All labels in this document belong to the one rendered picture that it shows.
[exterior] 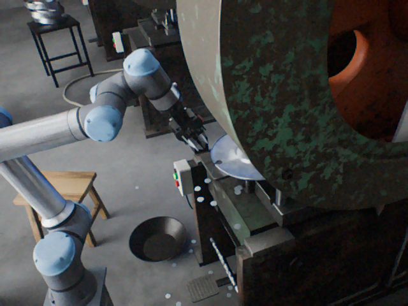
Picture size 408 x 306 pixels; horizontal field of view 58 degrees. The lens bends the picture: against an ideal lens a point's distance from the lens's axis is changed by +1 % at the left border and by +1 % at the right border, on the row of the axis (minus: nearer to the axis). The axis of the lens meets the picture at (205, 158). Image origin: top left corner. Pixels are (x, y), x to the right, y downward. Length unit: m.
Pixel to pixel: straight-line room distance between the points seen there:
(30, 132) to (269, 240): 0.71
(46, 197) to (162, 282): 0.84
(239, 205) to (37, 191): 0.63
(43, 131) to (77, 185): 1.10
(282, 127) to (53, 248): 0.84
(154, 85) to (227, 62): 0.46
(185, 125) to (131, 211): 1.30
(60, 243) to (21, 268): 0.99
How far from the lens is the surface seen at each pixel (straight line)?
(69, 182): 2.02
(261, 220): 1.18
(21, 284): 2.12
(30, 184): 1.20
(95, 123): 0.83
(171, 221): 2.03
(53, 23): 3.95
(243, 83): 0.51
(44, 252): 1.22
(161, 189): 2.32
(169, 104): 0.96
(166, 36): 2.64
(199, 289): 1.62
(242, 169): 1.15
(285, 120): 0.58
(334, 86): 0.70
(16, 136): 0.94
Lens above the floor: 1.51
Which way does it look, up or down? 37 degrees down
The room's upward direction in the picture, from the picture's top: 6 degrees counter-clockwise
